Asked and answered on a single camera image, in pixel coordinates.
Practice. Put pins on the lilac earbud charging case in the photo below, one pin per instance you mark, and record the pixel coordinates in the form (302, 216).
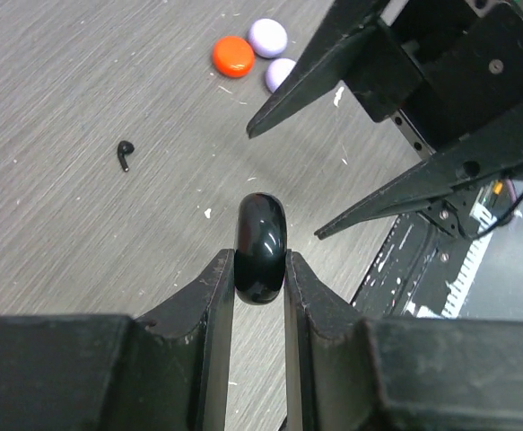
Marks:
(267, 37)

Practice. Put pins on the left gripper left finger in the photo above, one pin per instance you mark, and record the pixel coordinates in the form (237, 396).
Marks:
(165, 370)

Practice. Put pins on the black earbud top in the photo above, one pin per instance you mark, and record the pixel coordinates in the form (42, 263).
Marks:
(124, 149)

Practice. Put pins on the orange earbud case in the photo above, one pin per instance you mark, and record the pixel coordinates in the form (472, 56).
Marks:
(233, 57)

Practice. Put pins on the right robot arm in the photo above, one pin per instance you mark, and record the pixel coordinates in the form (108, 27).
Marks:
(472, 212)

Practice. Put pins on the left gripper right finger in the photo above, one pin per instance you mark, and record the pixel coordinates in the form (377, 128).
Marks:
(347, 372)

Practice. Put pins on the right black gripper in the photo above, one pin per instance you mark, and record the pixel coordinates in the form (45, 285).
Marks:
(447, 69)

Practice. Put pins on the white slotted cable duct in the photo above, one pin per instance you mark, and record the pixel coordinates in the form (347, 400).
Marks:
(461, 286)

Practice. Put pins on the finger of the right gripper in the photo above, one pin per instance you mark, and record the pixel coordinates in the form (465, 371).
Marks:
(330, 54)

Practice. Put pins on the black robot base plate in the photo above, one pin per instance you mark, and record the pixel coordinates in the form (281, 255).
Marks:
(404, 276)

